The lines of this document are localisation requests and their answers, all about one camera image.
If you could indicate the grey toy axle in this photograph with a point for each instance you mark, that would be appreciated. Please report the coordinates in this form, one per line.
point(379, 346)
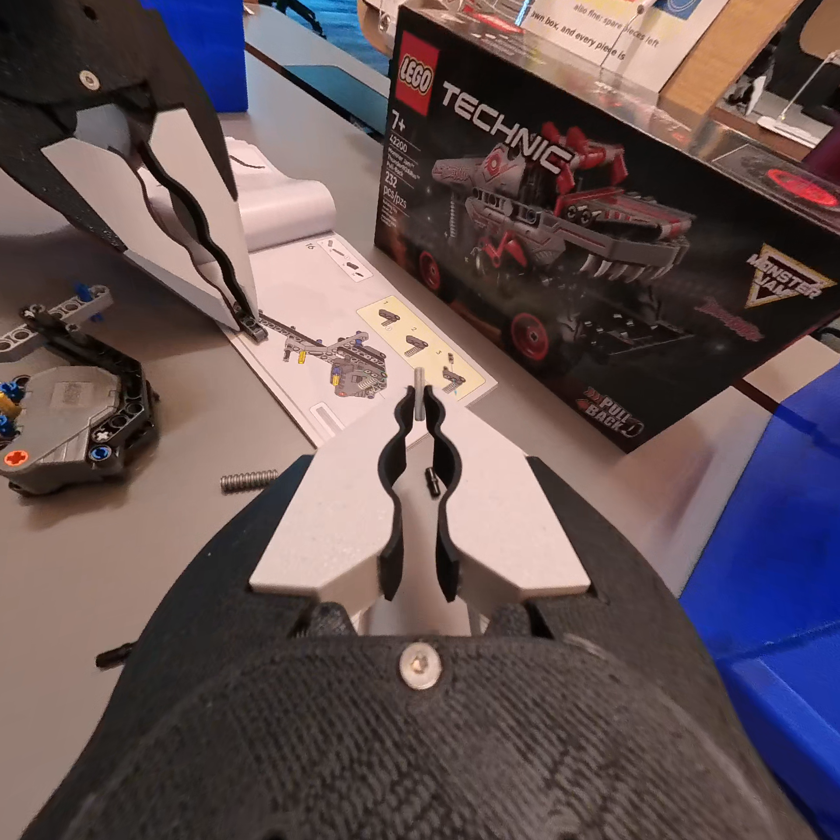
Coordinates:
point(418, 394)

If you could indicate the metal coil spring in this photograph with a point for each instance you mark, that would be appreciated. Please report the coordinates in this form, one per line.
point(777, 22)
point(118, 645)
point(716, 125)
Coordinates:
point(249, 481)

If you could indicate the black toy beam piece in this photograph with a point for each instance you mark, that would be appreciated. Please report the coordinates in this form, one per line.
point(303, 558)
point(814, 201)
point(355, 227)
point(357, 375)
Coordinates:
point(253, 326)

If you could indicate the long black toy pin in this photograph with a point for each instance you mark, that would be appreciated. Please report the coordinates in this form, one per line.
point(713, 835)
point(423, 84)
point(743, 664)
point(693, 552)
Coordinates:
point(115, 655)

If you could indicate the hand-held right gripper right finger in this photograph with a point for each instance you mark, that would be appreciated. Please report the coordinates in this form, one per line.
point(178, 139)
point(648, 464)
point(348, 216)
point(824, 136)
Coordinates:
point(512, 525)

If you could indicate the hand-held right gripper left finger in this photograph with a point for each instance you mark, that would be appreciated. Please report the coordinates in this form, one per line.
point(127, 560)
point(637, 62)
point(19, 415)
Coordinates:
point(315, 525)

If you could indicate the toy instruction booklet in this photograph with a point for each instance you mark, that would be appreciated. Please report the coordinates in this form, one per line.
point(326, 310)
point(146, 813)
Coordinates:
point(295, 295)

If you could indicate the partly built grey toy model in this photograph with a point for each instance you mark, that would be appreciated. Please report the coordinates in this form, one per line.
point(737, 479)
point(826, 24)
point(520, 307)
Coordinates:
point(65, 407)

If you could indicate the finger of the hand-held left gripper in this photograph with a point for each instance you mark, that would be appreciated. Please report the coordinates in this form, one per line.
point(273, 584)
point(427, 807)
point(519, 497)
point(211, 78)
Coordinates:
point(124, 197)
point(203, 190)

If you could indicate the printed paper sign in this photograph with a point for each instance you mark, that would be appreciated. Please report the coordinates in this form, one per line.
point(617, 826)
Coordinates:
point(590, 39)

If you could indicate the blue plastic container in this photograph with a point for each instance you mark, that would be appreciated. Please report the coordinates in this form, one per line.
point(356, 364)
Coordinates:
point(197, 52)

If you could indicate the blue plastic storage bin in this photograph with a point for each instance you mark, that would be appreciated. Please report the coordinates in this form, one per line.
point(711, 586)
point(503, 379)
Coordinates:
point(774, 558)

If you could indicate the black construction toy box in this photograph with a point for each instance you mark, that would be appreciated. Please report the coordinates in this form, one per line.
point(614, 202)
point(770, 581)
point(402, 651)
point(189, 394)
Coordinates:
point(590, 295)

